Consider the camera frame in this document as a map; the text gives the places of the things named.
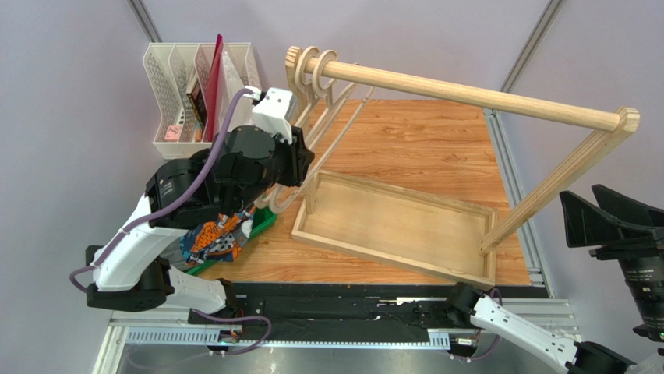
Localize patterned blue orange shorts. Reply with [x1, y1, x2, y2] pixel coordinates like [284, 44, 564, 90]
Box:
[180, 206, 256, 266]

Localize grey shorts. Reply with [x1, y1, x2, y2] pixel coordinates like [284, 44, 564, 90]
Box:
[164, 249, 192, 272]

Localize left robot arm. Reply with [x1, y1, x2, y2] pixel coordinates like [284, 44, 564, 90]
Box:
[85, 125, 315, 314]

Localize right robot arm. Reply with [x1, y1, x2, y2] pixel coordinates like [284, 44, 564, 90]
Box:
[443, 184, 663, 373]

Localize green plastic tray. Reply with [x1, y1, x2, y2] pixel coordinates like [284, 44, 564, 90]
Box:
[186, 208, 277, 276]

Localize clear plastic bag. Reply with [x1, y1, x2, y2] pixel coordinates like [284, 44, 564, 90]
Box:
[212, 43, 262, 135]

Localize red folder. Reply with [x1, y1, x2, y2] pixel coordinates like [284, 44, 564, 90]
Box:
[203, 34, 224, 142]

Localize dark book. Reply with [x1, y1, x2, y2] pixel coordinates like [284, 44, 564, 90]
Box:
[185, 76, 207, 129]

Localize white file organizer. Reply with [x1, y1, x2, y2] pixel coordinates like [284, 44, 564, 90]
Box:
[142, 42, 266, 161]

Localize pink eraser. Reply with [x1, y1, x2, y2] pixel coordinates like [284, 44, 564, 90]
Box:
[164, 125, 183, 143]

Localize wooden clothes rack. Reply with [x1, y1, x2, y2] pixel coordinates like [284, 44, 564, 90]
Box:
[285, 47, 640, 287]

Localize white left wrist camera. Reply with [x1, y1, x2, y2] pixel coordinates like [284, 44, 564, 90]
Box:
[244, 86, 298, 145]

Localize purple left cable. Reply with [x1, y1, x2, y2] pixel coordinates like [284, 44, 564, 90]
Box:
[69, 88, 255, 294]

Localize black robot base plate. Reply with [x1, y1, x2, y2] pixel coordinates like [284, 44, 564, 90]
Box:
[111, 280, 569, 350]

